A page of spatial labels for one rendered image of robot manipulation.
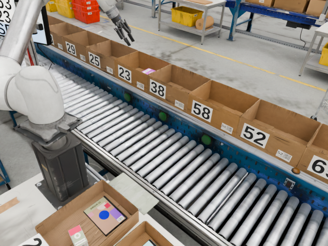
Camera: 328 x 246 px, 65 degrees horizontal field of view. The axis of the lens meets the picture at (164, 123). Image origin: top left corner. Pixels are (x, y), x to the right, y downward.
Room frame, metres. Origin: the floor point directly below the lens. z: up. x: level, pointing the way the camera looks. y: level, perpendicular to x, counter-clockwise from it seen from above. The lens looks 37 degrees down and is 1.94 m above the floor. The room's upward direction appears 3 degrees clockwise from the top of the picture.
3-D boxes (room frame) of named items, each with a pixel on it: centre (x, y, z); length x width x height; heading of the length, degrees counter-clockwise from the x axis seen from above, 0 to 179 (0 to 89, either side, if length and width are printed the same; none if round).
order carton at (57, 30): (2.75, 1.11, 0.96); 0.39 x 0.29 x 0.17; 51
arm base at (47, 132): (0.93, 0.51, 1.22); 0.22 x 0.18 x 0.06; 61
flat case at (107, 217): (0.76, 0.27, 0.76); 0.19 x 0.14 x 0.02; 49
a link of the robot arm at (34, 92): (0.93, 0.54, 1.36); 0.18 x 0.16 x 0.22; 85
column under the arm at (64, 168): (0.94, 0.53, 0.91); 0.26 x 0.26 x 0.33; 50
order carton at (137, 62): (2.01, 0.21, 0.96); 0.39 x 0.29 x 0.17; 51
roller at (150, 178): (1.21, -0.07, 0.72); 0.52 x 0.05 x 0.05; 141
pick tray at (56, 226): (0.68, 0.33, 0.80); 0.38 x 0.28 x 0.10; 141
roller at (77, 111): (1.78, 0.64, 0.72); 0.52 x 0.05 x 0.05; 141
